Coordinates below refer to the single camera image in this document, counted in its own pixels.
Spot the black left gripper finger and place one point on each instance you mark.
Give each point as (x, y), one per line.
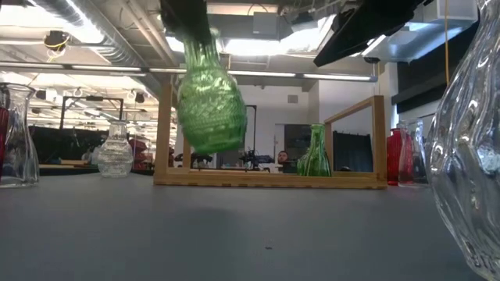
(172, 13)
(195, 19)

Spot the green diamond-textured glass vase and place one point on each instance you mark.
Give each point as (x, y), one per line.
(211, 109)

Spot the red ribbed glass vase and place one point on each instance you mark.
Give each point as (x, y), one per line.
(392, 156)

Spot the clear wide-rim glass vase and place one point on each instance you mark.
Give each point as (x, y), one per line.
(418, 156)

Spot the green twisted glass vase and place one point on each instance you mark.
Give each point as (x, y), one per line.
(316, 160)

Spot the clear textured round vase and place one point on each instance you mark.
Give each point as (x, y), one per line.
(115, 156)

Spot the clear wavy glass vase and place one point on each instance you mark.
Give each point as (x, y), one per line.
(461, 156)

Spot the black background robot arm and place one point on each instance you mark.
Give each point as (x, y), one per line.
(201, 159)

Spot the grey ceiling ventilation box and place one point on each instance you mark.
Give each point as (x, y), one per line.
(265, 23)

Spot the black round ceiling device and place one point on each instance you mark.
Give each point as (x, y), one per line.
(56, 39)

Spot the dark curtain panel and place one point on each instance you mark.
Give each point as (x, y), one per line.
(351, 152)

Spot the black background cabinet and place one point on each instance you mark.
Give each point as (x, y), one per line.
(297, 136)

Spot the red storage bins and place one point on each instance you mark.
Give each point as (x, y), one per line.
(140, 150)

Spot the person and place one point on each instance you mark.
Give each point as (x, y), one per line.
(283, 157)

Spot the black divider panel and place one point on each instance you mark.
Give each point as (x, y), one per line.
(58, 144)

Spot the wooden background table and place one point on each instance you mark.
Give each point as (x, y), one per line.
(66, 166)

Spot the clear glass carafe vase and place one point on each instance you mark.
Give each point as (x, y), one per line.
(19, 156)

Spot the smooth red glass vase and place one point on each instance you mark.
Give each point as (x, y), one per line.
(2, 136)

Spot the large metallic ceiling duct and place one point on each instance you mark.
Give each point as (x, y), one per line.
(406, 43)

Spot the long silver spiral duct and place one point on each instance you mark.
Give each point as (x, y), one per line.
(117, 47)

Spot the overhead frame light bar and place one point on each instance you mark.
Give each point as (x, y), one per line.
(117, 70)

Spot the square wall vent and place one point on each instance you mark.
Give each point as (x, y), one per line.
(293, 98)

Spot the black background rig frame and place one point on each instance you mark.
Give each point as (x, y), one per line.
(91, 98)
(254, 129)

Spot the wooden shelf frame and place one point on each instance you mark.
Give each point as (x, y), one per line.
(265, 180)

